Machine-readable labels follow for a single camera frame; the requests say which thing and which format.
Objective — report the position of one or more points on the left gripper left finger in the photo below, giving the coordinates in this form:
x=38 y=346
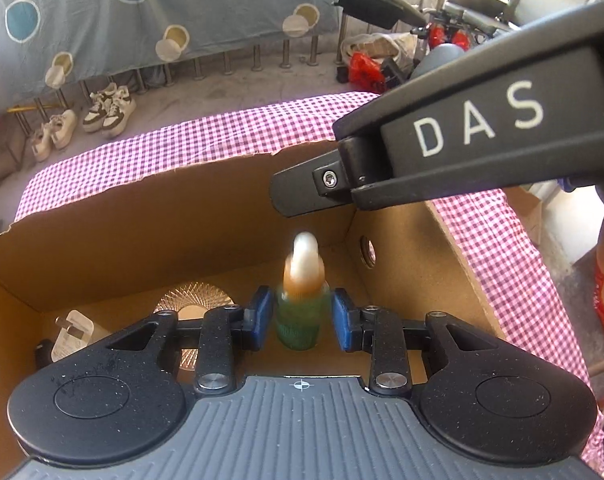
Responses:
x=230 y=327

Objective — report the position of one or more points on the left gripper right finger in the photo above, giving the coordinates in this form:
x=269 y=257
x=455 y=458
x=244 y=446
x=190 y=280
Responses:
x=357 y=329

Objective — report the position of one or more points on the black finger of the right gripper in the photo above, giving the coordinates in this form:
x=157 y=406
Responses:
x=317 y=184

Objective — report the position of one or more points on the green dropper bottle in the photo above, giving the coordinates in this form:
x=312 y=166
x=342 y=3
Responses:
x=304 y=295

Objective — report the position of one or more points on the white USB wall charger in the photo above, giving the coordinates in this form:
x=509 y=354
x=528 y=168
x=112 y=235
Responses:
x=76 y=332

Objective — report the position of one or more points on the brown cardboard box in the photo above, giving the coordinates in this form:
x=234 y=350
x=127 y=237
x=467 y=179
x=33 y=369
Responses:
x=114 y=255

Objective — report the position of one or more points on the gold lid cosmetic jar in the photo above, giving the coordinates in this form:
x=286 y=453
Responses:
x=192 y=300

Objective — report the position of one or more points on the red plastic bag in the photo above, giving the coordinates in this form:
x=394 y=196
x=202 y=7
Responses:
x=365 y=74

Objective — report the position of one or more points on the bicycle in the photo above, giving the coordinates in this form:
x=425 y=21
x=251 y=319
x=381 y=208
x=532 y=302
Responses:
x=472 y=18

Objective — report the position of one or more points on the white green sneaker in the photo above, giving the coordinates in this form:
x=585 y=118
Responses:
x=110 y=110

